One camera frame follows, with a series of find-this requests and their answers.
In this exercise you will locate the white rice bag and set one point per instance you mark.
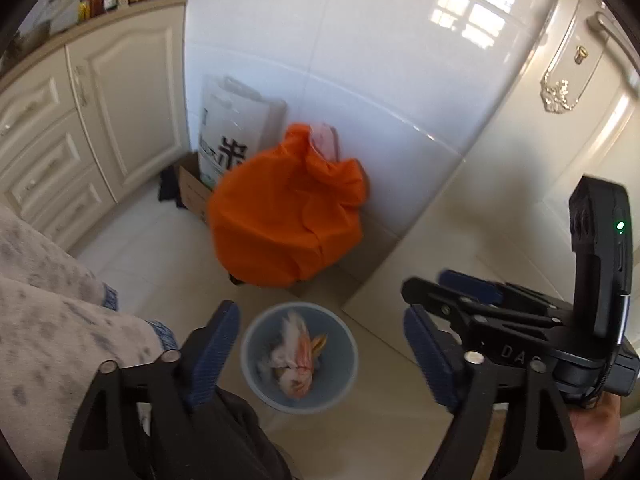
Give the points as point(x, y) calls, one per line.
point(237, 122)

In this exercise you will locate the orange snack wrapper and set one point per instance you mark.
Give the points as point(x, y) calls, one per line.
point(293, 361)

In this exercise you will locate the blue trash bin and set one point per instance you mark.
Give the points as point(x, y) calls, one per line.
point(335, 374)

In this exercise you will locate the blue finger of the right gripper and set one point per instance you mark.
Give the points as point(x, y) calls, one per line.
point(480, 287)
point(450, 304)

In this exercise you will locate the cardboard box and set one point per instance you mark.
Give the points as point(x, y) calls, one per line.
point(194, 194)

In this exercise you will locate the round table blue-white cloth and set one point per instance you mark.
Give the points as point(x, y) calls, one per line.
point(59, 322)

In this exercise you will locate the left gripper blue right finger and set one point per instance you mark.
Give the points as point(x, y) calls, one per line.
point(538, 440)

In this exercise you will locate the person's dark trouser leg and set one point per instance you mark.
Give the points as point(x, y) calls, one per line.
point(235, 447)

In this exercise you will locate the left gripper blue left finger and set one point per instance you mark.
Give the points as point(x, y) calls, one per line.
point(138, 422)

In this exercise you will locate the orange plastic bag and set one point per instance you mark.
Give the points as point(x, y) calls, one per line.
point(290, 211)

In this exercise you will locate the person's right hand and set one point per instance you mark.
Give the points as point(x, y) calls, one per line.
point(596, 431)

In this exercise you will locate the lower cream cabinets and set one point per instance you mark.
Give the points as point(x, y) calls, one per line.
point(91, 116)

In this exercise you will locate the silver door handle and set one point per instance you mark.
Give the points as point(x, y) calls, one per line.
point(591, 31)

